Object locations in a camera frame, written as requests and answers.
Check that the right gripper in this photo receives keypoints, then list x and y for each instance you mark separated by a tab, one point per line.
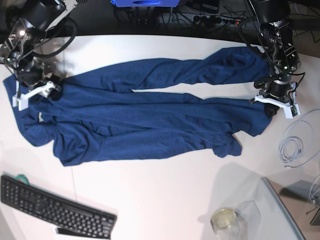
35	81

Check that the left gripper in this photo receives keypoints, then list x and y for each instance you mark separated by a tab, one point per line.
277	94

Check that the blue t-shirt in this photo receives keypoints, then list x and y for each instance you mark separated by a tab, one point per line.
116	112

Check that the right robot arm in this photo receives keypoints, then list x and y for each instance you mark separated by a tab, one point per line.
40	22

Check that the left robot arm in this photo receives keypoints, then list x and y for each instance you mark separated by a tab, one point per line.
275	36

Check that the green tape roll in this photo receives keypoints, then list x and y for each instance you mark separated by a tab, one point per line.
22	178

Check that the black power strip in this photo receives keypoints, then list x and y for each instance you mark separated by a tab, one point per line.
211	21

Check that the grey metal stand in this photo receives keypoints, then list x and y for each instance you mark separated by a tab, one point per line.
302	200

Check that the black keyboard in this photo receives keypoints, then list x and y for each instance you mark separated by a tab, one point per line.
81	220

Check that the clear glass jar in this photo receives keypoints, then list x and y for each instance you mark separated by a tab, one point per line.
241	222

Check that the blue box at top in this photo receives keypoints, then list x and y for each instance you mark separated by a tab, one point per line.
145	3

